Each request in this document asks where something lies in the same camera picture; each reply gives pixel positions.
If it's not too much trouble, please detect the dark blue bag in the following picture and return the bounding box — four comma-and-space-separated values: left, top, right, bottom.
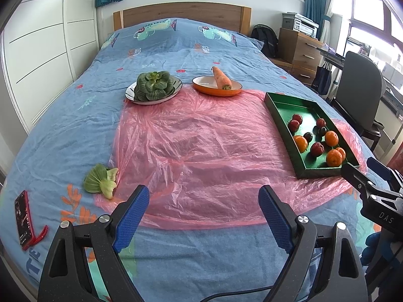
312, 62, 332, 96

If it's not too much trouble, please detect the green bok choy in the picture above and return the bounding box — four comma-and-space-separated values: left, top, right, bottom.
134, 71, 176, 101

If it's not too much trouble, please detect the green tray box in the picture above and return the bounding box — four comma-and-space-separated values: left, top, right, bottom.
264, 92, 361, 180

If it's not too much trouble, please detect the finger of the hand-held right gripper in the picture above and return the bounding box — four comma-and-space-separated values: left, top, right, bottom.
366, 157, 403, 192
340, 162, 394, 200

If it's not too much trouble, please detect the pink plastic sheet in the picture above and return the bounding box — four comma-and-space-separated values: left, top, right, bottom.
94, 88, 367, 230

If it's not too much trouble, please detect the low wooden nightstand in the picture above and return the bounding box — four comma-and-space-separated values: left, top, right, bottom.
271, 57, 318, 85

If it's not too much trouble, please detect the white standing air conditioner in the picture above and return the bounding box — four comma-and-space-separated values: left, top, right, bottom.
327, 14, 351, 54

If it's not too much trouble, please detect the smartphone with red case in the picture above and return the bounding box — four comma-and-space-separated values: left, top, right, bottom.
14, 190, 50, 251

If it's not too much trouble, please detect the cut bok choy piece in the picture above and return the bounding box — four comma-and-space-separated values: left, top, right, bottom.
83, 164, 119, 200

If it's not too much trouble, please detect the grey chair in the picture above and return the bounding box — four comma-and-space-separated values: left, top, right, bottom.
329, 51, 386, 152

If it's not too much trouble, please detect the orange oval dish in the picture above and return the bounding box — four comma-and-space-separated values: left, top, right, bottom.
192, 75, 243, 97

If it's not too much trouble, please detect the grey printer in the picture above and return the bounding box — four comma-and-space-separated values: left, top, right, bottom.
281, 13, 319, 38

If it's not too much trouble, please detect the person's right hand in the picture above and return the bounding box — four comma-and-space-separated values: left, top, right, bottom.
360, 231, 384, 268

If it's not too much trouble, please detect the blue printed bedsheet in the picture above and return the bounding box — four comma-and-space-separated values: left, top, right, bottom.
0, 17, 388, 302

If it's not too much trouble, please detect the black backpack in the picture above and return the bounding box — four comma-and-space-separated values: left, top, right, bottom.
250, 24, 279, 59

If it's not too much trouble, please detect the wooden headboard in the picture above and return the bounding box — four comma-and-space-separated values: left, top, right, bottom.
113, 2, 252, 36

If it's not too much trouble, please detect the carrot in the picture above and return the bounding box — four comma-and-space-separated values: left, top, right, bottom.
212, 66, 233, 90

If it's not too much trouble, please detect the wooden drawer cabinet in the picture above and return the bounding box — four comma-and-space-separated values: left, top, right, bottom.
279, 28, 325, 66

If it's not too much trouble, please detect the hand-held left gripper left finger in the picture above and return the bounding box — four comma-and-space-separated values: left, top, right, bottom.
37, 185, 150, 302

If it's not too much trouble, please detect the window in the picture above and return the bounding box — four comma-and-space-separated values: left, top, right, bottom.
340, 0, 403, 48

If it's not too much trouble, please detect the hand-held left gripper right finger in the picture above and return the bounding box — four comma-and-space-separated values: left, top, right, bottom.
258, 185, 369, 302

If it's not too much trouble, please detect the white wardrobe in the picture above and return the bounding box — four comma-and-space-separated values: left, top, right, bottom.
0, 0, 101, 136

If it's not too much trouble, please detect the black cable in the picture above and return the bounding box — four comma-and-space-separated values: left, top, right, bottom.
206, 286, 273, 302

